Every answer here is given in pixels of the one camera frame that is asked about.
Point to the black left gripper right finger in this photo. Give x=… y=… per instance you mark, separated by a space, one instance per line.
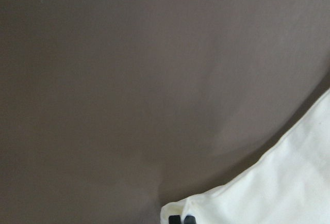
x=189 y=219

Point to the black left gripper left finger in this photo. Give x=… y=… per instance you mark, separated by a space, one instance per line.
x=174 y=219

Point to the cream long-sleeve cat shirt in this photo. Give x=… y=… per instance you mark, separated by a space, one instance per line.
x=288 y=184

